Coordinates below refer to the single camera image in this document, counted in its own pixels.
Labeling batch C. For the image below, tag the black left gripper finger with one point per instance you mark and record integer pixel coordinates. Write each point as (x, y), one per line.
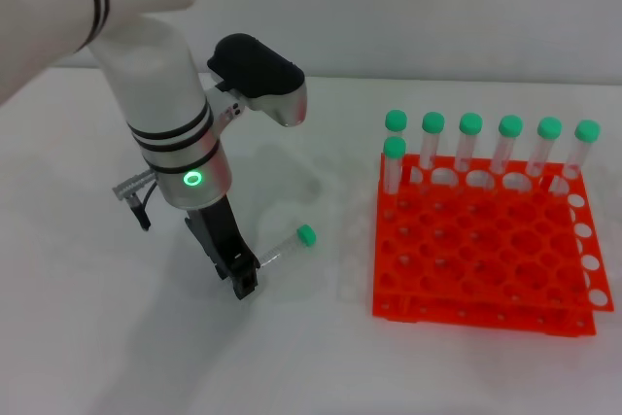
(221, 273)
(245, 279)

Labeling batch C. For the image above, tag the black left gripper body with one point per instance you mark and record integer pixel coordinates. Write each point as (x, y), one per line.
(216, 225)

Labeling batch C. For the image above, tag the clear test tube green cap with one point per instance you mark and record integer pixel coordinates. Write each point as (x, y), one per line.
(470, 124)
(394, 152)
(509, 126)
(549, 128)
(587, 131)
(433, 123)
(396, 119)
(291, 242)

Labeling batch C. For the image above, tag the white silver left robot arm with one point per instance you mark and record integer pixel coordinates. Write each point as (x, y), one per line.
(155, 84)

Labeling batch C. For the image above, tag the orange plastic test tube rack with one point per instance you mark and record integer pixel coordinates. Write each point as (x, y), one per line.
(486, 250)

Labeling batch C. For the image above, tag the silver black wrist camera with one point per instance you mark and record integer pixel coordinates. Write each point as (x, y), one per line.
(262, 75)

